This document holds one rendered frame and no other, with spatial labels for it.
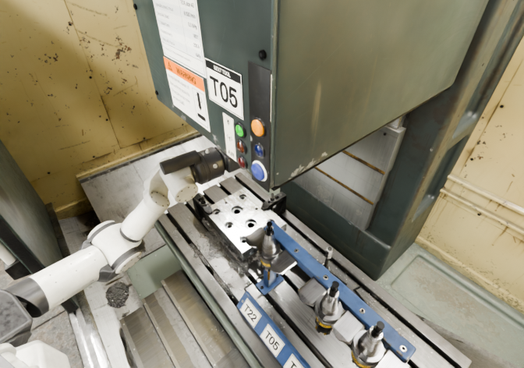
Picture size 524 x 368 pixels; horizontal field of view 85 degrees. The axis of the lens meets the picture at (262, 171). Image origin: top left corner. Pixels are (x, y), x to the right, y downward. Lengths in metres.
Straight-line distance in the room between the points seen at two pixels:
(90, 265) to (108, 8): 1.17
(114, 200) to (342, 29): 1.58
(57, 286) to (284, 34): 0.71
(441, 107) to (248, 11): 0.75
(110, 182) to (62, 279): 1.09
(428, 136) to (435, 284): 0.90
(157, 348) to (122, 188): 0.91
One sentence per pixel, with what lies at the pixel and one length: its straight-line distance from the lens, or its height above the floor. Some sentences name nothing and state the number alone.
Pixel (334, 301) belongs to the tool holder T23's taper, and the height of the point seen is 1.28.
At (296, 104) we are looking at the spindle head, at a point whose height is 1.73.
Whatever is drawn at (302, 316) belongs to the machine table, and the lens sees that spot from 1.12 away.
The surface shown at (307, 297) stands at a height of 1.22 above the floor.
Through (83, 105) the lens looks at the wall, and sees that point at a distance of 1.71.
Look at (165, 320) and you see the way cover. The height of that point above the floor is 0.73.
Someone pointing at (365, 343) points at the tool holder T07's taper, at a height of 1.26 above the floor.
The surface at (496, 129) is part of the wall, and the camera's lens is 1.38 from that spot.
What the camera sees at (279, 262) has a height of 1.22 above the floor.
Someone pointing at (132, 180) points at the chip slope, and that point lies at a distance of 1.86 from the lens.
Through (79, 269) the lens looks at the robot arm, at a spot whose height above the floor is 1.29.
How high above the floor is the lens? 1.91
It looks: 39 degrees down
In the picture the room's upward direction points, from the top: straight up
